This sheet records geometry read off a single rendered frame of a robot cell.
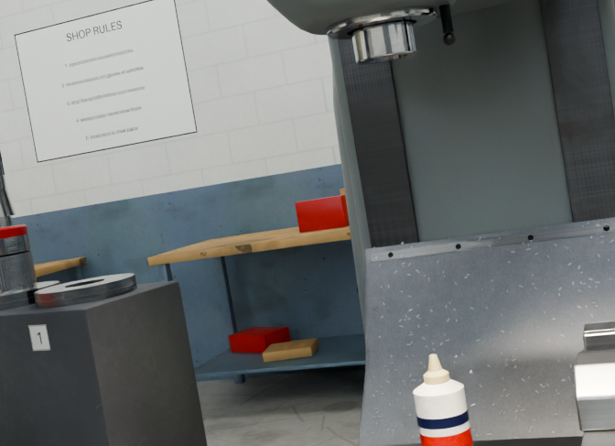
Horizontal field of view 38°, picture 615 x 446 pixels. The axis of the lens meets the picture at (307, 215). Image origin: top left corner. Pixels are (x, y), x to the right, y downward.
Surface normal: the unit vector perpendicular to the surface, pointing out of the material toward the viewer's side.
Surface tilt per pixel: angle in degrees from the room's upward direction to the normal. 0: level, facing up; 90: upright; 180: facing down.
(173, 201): 90
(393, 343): 63
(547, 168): 90
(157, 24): 90
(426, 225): 90
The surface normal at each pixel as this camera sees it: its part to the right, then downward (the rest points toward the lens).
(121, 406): 0.84, -0.11
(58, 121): -0.34, 0.11
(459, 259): -0.38, -0.35
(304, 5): -0.40, 0.82
